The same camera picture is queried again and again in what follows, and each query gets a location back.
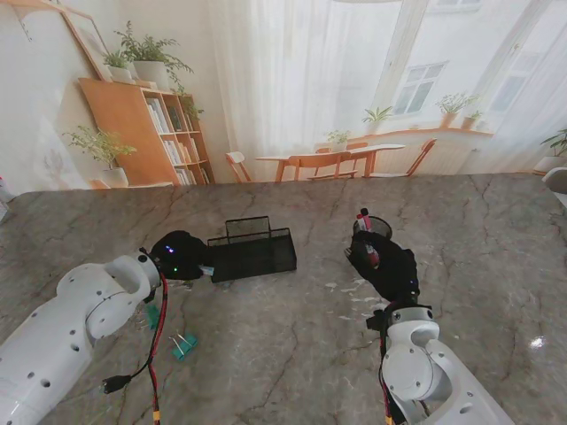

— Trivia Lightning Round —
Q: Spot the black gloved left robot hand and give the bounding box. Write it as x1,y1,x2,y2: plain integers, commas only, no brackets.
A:
150,229,214,282

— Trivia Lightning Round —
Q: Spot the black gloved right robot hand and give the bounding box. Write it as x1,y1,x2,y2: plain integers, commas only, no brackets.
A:
343,232,420,302

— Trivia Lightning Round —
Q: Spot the black mesh pen cup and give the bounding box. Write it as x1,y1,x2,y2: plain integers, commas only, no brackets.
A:
352,215,394,271

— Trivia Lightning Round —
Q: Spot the black mesh desk organizer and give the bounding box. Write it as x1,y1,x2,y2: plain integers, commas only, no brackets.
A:
206,215,298,283

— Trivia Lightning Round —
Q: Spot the printed room scene backdrop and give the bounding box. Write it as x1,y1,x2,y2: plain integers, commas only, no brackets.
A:
0,0,567,194

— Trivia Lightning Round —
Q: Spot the red black left arm cable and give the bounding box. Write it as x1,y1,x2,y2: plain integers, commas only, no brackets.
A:
101,272,172,425

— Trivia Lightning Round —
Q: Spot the red black arm cable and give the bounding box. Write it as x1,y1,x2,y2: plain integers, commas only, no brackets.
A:
101,272,172,425
376,331,400,425

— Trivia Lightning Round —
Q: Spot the red black right arm cable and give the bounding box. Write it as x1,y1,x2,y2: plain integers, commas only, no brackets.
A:
376,331,400,425

